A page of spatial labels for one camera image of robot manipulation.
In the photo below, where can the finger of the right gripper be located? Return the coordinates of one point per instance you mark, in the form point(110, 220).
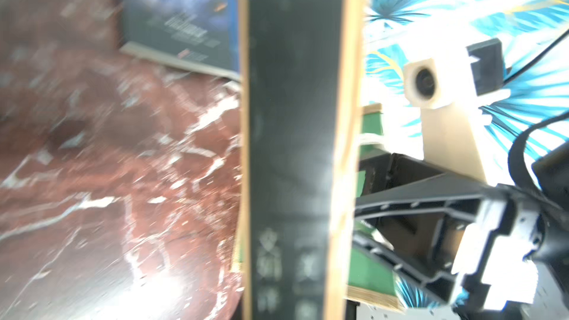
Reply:
point(458, 197)
point(437, 283)

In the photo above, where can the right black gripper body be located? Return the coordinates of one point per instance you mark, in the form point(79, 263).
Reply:
point(532, 231)

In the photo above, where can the brown cover book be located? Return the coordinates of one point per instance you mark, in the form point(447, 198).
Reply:
point(302, 66)

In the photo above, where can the dark wolf title book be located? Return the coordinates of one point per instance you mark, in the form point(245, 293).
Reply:
point(193, 35)

